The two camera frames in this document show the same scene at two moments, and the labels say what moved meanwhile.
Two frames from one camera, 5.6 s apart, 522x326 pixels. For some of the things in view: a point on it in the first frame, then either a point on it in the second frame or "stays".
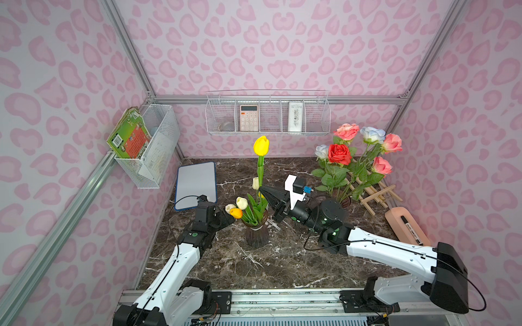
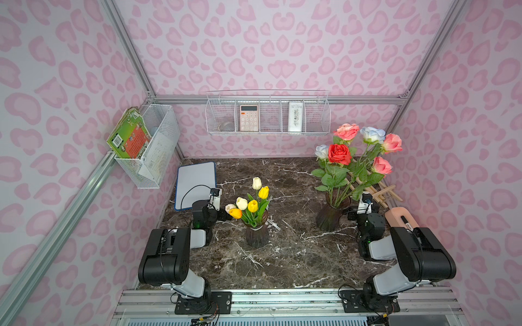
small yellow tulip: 261,147 to 253,207
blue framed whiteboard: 194,180 stays
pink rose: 393,143 stays
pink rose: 346,132 stays
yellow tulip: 262,206 stays
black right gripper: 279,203 to 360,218
